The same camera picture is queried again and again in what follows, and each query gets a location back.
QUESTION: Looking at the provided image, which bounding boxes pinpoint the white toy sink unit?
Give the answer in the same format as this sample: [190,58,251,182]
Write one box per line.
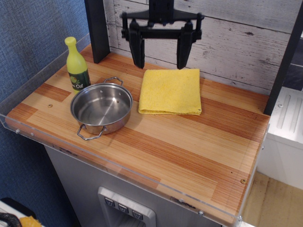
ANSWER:
[257,87,303,189]

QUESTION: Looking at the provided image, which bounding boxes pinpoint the black right frame post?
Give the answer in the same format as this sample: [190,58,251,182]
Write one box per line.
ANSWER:
[263,2,303,115]

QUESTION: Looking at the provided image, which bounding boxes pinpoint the black left frame post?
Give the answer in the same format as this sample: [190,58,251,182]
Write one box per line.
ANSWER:
[84,0,110,63]

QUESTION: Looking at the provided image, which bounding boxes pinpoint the stainless steel pot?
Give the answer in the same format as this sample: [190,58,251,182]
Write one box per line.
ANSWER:
[70,77,133,140]

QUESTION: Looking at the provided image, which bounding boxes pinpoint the grey toy fridge cabinet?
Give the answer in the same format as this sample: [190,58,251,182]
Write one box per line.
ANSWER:
[45,147,220,227]

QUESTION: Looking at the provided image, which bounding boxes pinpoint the yellow cloth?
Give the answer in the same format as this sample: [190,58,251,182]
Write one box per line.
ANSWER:
[138,69,202,115]

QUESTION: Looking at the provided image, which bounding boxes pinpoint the black and yellow object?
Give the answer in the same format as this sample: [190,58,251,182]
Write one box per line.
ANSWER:
[0,198,43,227]

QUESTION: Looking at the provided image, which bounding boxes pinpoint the clear acrylic table guard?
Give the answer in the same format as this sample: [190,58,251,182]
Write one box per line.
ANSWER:
[7,46,269,227]

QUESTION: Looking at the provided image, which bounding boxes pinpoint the yellow olive oil bottle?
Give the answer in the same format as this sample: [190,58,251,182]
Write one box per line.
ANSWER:
[64,36,91,93]

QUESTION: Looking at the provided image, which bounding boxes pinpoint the black frame post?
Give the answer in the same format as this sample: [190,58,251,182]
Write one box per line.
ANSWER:
[84,0,110,63]
[263,2,303,115]

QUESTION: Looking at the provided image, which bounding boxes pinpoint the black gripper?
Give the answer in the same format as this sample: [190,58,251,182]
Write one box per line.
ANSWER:
[120,0,204,70]

